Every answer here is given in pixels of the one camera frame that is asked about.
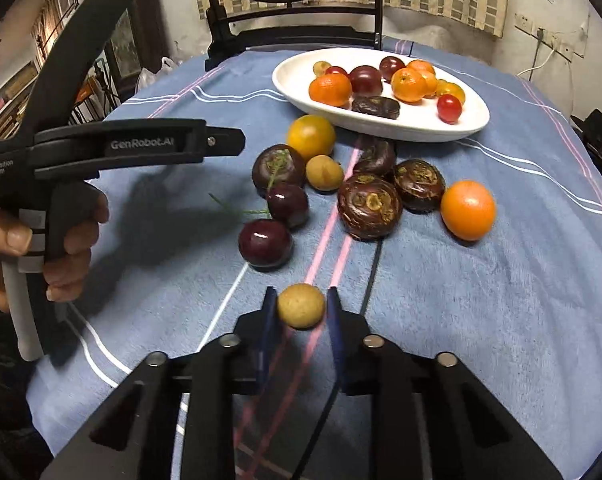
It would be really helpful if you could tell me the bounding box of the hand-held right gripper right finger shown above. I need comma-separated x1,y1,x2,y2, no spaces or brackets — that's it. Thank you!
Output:
326,287,564,480

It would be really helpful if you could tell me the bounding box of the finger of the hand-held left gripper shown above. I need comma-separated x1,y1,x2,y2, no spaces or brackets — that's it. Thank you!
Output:
202,127,247,160

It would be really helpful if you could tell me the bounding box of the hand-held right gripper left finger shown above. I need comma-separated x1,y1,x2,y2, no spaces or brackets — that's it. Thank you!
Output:
41,287,282,480

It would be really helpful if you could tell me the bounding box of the large mandarin orange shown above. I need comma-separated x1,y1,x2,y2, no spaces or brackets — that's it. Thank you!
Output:
308,74,353,107

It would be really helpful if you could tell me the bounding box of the large dark purple tomato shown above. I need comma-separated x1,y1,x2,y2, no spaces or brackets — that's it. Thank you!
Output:
348,65,383,97

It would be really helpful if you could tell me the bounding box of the yellow green tomato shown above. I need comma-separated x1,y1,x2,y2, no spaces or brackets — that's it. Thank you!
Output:
435,80,466,103

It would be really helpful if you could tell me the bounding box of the white oval plate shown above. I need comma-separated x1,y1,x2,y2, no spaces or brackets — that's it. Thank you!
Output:
272,48,490,142

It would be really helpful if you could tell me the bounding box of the person's left hand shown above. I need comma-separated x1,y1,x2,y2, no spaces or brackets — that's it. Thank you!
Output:
0,190,110,313

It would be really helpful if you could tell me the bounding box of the water chestnut with green stem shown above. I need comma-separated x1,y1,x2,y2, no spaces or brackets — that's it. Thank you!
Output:
252,144,308,196

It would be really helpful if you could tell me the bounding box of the green stem sprig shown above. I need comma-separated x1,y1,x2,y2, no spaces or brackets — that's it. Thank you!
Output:
208,192,272,220

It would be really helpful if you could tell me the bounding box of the white plastic bag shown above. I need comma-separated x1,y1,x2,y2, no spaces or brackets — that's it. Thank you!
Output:
133,56,178,93

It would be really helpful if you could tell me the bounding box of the dark wood framed painting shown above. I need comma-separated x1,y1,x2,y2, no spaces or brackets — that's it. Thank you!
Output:
91,0,154,81

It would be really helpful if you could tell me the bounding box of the blue striped tablecloth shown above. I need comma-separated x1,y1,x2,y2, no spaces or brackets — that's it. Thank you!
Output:
26,35,602,480

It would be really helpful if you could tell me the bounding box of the dark wooden chair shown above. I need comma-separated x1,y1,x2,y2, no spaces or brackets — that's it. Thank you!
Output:
201,0,384,72

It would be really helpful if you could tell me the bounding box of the large brown water chestnut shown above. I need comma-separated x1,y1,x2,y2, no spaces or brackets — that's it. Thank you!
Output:
337,172,403,241

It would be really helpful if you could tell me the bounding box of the black hat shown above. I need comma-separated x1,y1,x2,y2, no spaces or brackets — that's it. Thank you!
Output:
571,110,602,148

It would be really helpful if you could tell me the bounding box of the black cable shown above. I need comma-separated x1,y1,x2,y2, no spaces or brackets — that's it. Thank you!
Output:
358,240,386,311

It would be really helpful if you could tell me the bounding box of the white power cable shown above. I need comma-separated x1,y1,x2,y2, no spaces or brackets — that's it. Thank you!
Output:
518,42,556,78

